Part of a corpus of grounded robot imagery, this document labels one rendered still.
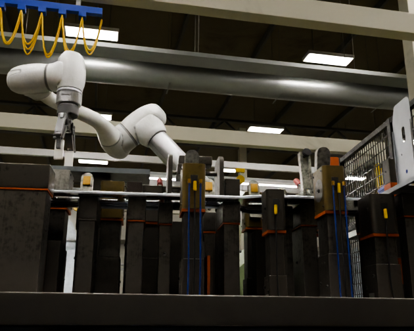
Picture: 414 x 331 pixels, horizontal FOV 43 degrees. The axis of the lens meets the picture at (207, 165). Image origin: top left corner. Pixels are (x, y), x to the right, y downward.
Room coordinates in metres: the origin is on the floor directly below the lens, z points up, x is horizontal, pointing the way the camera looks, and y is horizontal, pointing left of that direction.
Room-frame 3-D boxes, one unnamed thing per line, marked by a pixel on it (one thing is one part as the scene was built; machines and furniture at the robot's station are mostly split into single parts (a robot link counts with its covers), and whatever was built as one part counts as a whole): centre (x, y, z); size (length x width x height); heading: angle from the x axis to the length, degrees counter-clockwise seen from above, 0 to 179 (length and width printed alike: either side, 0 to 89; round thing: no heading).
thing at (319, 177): (1.28, -0.32, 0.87); 0.12 x 0.07 x 0.35; 7
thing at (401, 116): (1.53, -0.61, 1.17); 0.12 x 0.01 x 0.34; 7
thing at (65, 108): (1.73, 0.50, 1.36); 0.08 x 0.07 x 0.09; 179
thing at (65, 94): (1.73, 0.50, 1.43); 0.09 x 0.09 x 0.06
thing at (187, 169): (1.27, 0.04, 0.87); 0.12 x 0.07 x 0.35; 7
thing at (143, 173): (1.76, 0.39, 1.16); 0.37 x 0.14 x 0.02; 97
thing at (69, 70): (1.73, 0.51, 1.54); 0.13 x 0.11 x 0.16; 82
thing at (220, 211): (1.48, -0.06, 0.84); 0.12 x 0.05 x 0.29; 7
